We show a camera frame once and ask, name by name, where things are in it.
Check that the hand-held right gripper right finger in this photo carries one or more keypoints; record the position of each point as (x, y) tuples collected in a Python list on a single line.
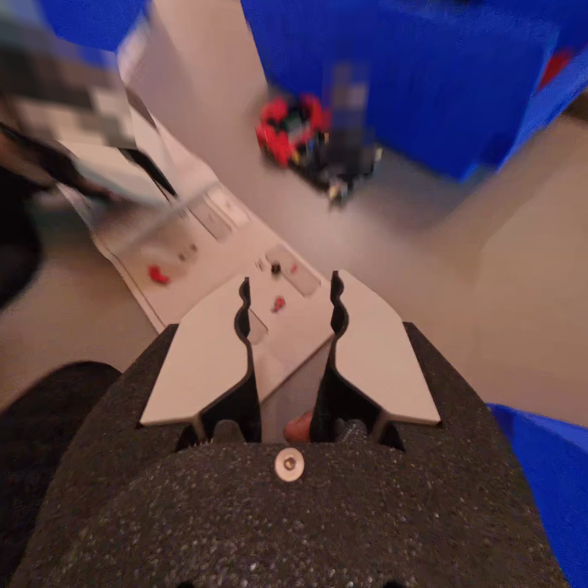
[(381, 363)]

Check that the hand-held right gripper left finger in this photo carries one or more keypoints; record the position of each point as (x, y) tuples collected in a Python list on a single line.
[(206, 363)]

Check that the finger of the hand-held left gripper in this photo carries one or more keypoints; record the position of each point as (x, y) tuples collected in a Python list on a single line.
[(119, 174)]

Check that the red angled lego piece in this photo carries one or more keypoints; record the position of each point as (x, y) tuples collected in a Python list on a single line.
[(158, 274)]

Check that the red and black lego car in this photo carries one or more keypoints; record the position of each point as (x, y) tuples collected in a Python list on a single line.
[(280, 133)]

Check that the lego instruction booklet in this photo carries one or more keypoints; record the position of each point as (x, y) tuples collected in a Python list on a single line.
[(220, 257)]

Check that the person's right hand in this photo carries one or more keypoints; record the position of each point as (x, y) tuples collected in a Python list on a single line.
[(298, 427)]

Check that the black rounded object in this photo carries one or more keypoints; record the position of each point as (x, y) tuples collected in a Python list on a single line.
[(46, 436), (13, 239)]

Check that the blue divided storage bin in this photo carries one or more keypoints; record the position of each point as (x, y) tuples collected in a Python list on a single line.
[(436, 69)]

